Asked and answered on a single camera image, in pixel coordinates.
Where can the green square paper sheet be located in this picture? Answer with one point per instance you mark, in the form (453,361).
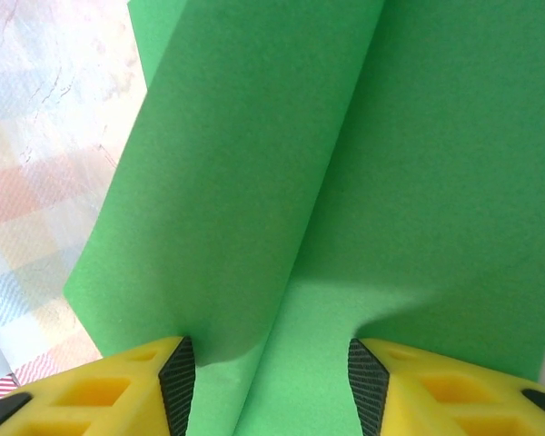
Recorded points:
(254,136)

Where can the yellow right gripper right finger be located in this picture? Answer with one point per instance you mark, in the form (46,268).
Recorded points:
(458,390)

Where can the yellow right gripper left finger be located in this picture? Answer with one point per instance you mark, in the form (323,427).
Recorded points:
(95,390)

